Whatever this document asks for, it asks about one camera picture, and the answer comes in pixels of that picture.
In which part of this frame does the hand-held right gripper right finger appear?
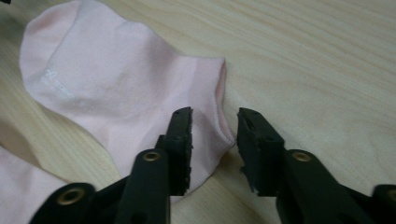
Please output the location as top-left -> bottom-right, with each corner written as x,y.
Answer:
236,106 -> 286,198

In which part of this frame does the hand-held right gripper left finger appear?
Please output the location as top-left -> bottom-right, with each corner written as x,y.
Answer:
154,106 -> 194,198

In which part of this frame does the pink sock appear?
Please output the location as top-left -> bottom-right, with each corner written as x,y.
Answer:
19,0 -> 236,203
0,145 -> 69,224

